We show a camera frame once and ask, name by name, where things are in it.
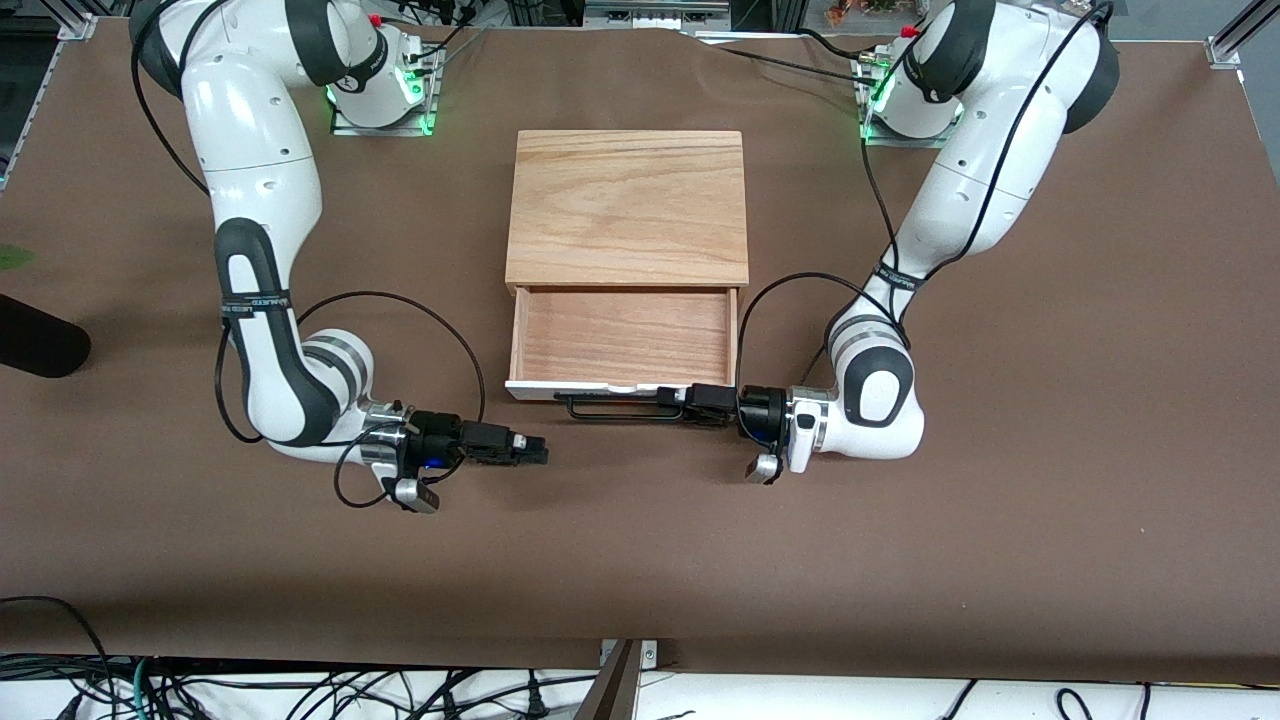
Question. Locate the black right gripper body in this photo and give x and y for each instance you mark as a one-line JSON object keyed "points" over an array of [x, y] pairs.
{"points": [[437, 436]]}

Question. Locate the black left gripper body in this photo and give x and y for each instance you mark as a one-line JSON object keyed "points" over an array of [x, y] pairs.
{"points": [[762, 411]]}

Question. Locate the white-front drawer with wooden inside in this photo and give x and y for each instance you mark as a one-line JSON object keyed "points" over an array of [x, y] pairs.
{"points": [[620, 335]]}

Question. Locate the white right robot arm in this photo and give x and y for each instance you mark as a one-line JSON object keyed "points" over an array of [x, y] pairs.
{"points": [[250, 130]]}

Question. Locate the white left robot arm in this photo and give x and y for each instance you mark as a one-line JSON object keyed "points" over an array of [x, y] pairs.
{"points": [[990, 170]]}

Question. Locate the light wooden drawer cabinet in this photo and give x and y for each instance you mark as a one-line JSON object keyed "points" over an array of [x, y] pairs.
{"points": [[628, 205]]}

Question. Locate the brown paper table cover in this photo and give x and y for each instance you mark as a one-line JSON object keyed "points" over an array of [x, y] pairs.
{"points": [[640, 540]]}

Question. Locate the grey equipment box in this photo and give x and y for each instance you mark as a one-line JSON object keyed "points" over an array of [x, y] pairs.
{"points": [[650, 12]]}

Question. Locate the black cylindrical object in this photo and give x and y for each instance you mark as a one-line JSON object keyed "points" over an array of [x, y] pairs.
{"points": [[40, 340]]}

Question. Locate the small metal bracket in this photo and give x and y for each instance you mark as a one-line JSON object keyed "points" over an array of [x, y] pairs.
{"points": [[648, 655]]}

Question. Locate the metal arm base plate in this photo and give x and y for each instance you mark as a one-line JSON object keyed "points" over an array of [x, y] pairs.
{"points": [[890, 140], [385, 130]]}

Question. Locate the aluminium frame profile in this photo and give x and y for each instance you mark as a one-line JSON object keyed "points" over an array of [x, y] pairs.
{"points": [[78, 22], [1225, 50]]}

